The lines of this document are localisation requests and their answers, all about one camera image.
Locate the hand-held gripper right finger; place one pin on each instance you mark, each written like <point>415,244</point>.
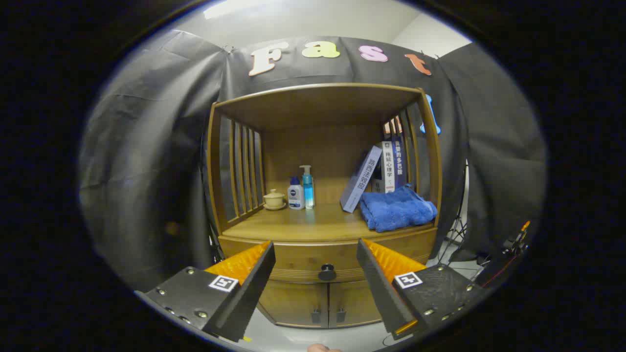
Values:
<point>379,288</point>

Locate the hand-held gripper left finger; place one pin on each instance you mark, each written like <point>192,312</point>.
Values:
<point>249,293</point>

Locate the wooden countertop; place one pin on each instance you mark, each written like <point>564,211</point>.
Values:
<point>313,225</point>

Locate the wooden cabinet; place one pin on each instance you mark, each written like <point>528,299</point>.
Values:
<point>318,105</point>

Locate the blue folded towel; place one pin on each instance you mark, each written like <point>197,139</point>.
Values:
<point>396,210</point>

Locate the beige lidded cup with saucer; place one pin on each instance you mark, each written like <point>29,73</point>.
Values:
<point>274,199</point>

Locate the black tripod stand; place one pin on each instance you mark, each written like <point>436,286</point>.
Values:
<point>457,230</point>

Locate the white lotion bottle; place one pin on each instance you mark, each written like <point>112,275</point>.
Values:
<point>296,198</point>

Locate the grey leaning book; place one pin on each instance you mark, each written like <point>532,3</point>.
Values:
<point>361,178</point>

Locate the blue pump bottle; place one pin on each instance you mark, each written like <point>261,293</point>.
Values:
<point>308,190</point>

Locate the black device with orange tip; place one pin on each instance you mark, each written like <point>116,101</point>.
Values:
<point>499,269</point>

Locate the white spine book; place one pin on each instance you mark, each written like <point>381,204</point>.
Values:
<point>389,166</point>

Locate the dark blue spine book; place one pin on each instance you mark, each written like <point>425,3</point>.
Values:
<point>400,161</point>

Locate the black backdrop cloth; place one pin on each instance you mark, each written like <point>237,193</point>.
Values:
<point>146,146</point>

